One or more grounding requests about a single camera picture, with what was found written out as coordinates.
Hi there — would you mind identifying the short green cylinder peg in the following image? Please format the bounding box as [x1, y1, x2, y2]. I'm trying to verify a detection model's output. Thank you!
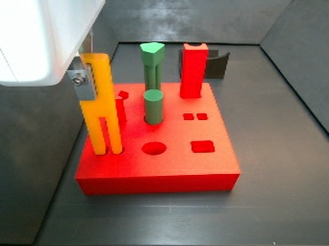
[145, 89, 164, 125]

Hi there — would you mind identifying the small red peg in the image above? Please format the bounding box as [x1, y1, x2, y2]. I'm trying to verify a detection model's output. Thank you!
[115, 90, 130, 129]

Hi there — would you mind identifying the red peg board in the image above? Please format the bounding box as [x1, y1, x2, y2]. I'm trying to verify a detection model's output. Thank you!
[77, 83, 241, 195]

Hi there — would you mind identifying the black curved holder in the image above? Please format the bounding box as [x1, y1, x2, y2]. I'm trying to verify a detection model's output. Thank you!
[180, 50, 230, 79]

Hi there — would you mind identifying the tall green two-pronged peg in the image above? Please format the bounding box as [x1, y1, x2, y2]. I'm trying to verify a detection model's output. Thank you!
[141, 42, 165, 89]

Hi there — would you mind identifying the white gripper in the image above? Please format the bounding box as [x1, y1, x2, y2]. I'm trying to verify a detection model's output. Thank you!
[0, 0, 106, 101]

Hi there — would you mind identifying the tall red block peg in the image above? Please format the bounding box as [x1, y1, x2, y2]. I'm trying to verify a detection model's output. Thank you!
[181, 43, 209, 99]

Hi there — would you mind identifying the yellow two-pronged peg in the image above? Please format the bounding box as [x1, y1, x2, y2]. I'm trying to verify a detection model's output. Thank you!
[81, 53, 123, 155]

